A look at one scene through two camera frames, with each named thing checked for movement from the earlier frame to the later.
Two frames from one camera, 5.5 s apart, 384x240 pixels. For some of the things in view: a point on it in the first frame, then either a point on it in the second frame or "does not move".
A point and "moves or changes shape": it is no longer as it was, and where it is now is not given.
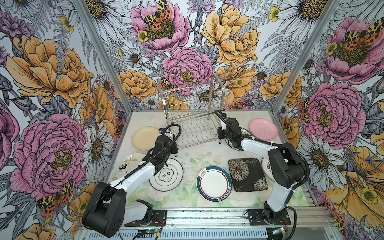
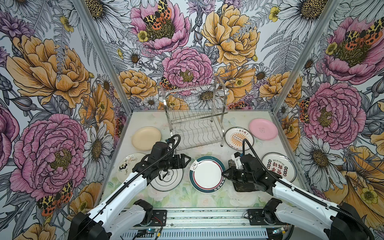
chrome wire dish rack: x=191 y=111 does not move
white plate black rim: x=167 y=178 does not move
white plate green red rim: x=213 y=184 moves or changes shape
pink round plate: x=263 y=129 does not move
